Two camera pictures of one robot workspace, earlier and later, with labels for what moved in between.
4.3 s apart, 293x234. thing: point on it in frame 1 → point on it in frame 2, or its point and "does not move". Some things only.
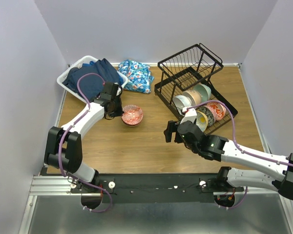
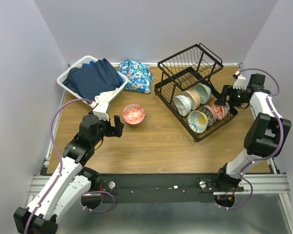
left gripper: (120, 111) → (116, 131)
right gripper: (172, 126) → (220, 100)
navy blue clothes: (93, 75) does not move
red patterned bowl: (132, 115) does not move
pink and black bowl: (210, 113) does not move
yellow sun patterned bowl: (202, 121) does not move
